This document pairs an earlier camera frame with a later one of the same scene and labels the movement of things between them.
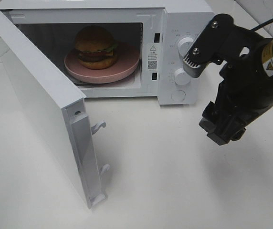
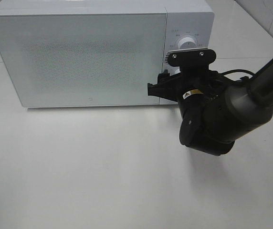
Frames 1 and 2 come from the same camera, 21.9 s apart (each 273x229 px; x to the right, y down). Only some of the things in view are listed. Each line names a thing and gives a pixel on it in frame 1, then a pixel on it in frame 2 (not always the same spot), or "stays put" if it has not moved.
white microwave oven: (117, 48) stays put
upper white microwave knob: (183, 44) stays put
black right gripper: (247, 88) to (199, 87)
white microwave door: (50, 114) to (81, 59)
